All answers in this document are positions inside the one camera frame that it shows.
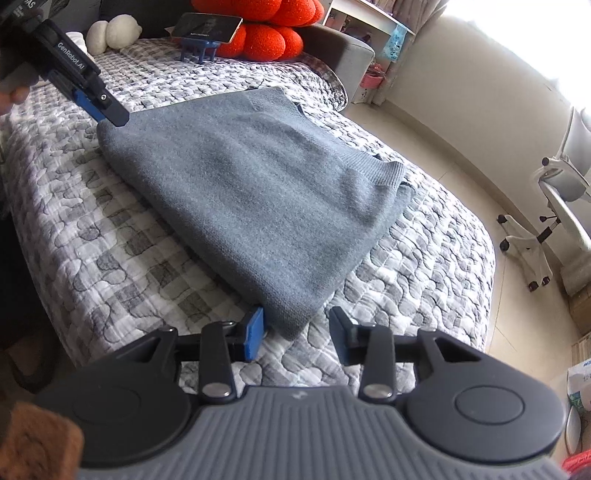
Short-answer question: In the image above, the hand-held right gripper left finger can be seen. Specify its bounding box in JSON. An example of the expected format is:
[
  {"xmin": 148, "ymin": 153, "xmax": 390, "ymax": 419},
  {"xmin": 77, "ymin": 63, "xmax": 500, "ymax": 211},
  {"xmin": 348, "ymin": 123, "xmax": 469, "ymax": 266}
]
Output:
[{"xmin": 113, "ymin": 305, "xmax": 266, "ymax": 402}]

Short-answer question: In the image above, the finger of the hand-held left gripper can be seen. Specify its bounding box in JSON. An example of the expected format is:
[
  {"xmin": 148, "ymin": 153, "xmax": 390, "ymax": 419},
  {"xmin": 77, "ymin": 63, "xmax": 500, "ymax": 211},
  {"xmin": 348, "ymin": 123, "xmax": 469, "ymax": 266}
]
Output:
[{"xmin": 71, "ymin": 78, "xmax": 131, "ymax": 128}]

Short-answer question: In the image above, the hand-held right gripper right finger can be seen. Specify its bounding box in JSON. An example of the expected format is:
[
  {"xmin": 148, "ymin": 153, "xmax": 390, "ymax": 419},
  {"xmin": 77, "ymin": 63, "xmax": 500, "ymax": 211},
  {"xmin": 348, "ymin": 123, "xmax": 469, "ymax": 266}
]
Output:
[{"xmin": 329, "ymin": 305, "xmax": 481, "ymax": 403}]

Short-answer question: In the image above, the grey knitted sweater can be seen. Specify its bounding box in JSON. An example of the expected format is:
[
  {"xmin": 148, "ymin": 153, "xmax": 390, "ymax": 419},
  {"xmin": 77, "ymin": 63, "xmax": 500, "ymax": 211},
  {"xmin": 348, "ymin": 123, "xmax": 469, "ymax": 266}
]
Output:
[{"xmin": 97, "ymin": 87, "xmax": 416, "ymax": 340}]

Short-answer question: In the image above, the person's left hand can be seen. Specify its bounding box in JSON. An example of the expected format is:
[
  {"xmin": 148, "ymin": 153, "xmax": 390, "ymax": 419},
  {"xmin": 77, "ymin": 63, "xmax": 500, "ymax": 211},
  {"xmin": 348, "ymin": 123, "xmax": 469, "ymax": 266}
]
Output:
[{"xmin": 0, "ymin": 87, "xmax": 30, "ymax": 116}]

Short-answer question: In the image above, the white plush toy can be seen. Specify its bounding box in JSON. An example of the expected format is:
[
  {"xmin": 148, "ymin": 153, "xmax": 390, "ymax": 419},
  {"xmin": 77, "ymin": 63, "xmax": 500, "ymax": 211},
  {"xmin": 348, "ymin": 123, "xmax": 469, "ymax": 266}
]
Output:
[{"xmin": 87, "ymin": 15, "xmax": 143, "ymax": 54}]

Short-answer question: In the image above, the blue phone stand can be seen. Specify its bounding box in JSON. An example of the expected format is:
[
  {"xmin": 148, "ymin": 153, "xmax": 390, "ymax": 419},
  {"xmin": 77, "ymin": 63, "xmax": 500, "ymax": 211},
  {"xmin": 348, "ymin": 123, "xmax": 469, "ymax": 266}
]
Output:
[{"xmin": 178, "ymin": 37, "xmax": 219, "ymax": 64}]

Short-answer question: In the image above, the grey checkered quilted bedspread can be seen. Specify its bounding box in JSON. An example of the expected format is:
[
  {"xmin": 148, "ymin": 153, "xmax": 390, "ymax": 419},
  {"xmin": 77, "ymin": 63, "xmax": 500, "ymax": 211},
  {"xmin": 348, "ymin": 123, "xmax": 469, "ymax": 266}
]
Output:
[{"xmin": 0, "ymin": 37, "xmax": 497, "ymax": 393}]

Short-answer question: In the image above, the smartphone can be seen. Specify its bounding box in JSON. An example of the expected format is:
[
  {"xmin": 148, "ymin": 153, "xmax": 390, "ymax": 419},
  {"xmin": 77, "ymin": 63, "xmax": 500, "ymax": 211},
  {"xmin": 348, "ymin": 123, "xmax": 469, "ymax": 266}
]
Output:
[{"xmin": 170, "ymin": 12, "xmax": 244, "ymax": 44}]

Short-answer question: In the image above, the orange pumpkin cushion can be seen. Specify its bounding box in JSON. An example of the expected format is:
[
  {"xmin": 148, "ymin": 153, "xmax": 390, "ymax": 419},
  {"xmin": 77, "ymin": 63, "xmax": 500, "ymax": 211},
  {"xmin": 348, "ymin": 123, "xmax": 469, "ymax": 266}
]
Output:
[{"xmin": 190, "ymin": 0, "xmax": 324, "ymax": 63}]

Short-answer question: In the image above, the grey bed headboard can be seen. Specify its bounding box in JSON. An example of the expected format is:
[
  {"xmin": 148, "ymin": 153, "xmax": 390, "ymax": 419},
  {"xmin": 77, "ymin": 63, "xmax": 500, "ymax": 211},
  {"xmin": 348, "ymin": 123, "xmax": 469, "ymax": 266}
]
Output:
[{"xmin": 60, "ymin": 0, "xmax": 376, "ymax": 112}]

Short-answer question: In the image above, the white paper bag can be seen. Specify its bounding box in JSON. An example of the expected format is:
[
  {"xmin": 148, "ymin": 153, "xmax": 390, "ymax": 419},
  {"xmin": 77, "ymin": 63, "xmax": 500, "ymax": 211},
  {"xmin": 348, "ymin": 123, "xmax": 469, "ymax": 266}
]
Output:
[{"xmin": 566, "ymin": 355, "xmax": 591, "ymax": 407}]

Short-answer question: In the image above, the white round scale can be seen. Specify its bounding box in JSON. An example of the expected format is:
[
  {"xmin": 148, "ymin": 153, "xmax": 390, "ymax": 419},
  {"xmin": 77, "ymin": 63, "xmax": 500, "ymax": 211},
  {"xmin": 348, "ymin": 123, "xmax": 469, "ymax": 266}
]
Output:
[{"xmin": 561, "ymin": 406, "xmax": 583, "ymax": 455}]

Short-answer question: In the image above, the beige curtain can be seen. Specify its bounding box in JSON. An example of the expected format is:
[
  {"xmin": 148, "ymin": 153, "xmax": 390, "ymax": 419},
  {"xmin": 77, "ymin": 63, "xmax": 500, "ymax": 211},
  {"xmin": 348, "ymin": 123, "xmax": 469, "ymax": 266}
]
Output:
[{"xmin": 369, "ymin": 0, "xmax": 444, "ymax": 107}]

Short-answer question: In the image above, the white office chair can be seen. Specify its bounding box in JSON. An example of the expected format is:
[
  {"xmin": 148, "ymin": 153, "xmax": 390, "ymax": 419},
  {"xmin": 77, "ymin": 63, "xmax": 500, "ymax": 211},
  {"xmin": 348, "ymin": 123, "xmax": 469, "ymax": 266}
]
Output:
[{"xmin": 496, "ymin": 106, "xmax": 591, "ymax": 291}]

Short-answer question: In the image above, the red basket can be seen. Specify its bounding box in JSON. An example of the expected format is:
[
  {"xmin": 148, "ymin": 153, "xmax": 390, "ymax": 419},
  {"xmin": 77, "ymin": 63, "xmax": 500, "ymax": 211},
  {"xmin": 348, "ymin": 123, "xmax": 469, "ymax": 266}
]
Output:
[{"xmin": 561, "ymin": 455, "xmax": 591, "ymax": 480}]

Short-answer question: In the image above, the blue patterned bag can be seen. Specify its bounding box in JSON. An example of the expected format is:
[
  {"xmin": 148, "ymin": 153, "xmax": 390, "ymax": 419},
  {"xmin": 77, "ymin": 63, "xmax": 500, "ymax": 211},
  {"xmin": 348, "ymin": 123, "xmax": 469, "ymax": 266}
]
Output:
[{"xmin": 385, "ymin": 23, "xmax": 414, "ymax": 58}]

